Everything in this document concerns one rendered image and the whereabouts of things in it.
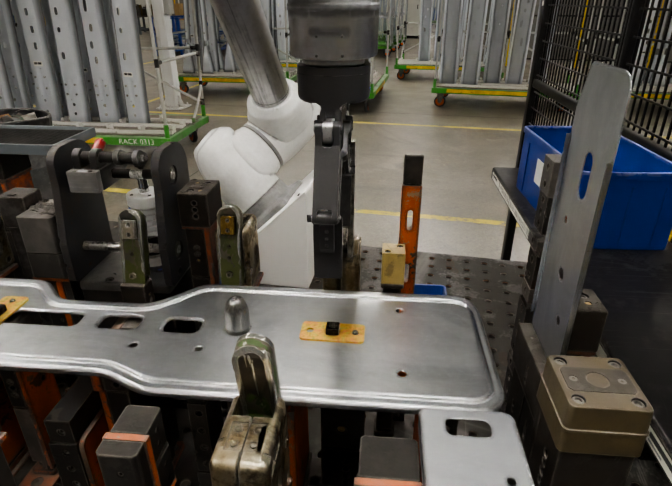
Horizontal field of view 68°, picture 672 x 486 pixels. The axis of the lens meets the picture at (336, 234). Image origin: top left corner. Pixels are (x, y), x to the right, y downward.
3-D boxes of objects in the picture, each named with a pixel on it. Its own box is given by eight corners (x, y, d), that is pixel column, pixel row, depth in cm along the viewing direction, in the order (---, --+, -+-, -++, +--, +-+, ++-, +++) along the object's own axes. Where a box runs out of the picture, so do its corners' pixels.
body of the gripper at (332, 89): (303, 55, 55) (305, 138, 58) (290, 64, 47) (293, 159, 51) (371, 56, 54) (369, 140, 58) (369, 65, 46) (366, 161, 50)
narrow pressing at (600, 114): (553, 382, 57) (629, 72, 42) (527, 323, 67) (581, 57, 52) (559, 383, 57) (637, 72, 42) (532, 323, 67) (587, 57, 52)
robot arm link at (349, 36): (277, -2, 44) (281, 68, 47) (380, -2, 43) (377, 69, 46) (294, -2, 52) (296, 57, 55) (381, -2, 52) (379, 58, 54)
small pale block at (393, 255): (373, 437, 87) (381, 253, 71) (374, 421, 90) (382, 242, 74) (393, 438, 87) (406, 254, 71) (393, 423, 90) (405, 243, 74)
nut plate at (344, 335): (298, 339, 64) (298, 332, 63) (303, 322, 67) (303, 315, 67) (363, 344, 63) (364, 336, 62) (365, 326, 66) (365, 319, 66)
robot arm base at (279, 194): (256, 223, 154) (243, 211, 153) (304, 181, 144) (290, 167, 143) (233, 251, 138) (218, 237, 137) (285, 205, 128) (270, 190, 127)
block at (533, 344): (504, 549, 69) (543, 383, 56) (488, 474, 80) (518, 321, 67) (526, 550, 69) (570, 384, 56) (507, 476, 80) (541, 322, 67)
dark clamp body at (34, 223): (51, 404, 94) (-10, 221, 78) (88, 359, 106) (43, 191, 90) (105, 408, 93) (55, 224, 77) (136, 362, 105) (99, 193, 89)
